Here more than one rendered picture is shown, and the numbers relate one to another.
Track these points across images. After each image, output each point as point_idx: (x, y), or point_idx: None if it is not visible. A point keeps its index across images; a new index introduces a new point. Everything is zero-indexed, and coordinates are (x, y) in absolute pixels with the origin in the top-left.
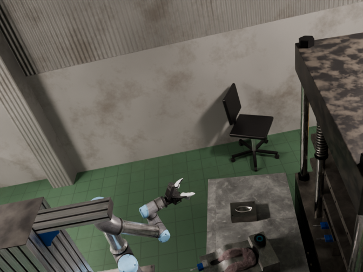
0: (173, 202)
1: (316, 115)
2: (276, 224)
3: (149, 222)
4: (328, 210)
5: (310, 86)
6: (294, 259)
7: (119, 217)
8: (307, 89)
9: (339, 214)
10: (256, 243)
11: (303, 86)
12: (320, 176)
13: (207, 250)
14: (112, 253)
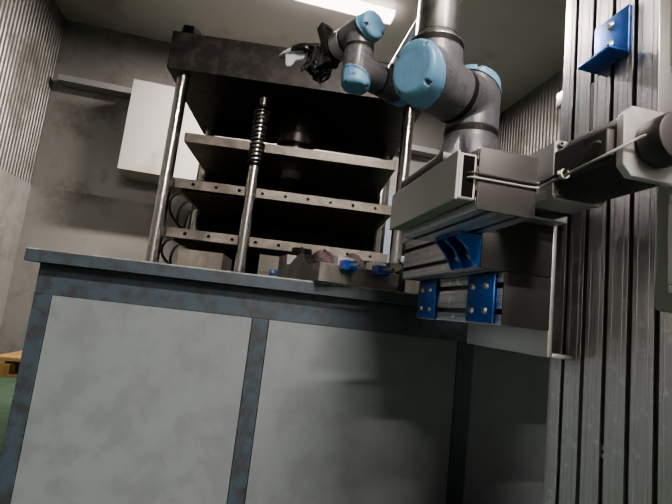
0: (328, 69)
1: (296, 79)
2: None
3: (373, 61)
4: (278, 240)
5: (265, 58)
6: None
7: None
8: (247, 68)
9: (324, 204)
10: (309, 251)
11: (225, 71)
12: (255, 197)
13: (289, 278)
14: (463, 47)
